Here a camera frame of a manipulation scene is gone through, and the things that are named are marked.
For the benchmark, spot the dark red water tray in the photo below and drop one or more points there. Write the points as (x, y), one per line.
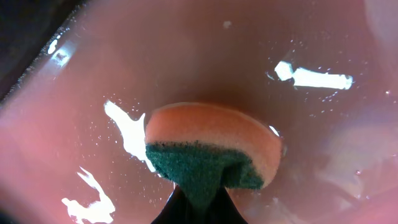
(321, 76)

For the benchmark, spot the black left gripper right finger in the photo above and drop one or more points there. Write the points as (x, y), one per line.
(222, 210)

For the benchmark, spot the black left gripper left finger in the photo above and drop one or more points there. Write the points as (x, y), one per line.
(177, 210)

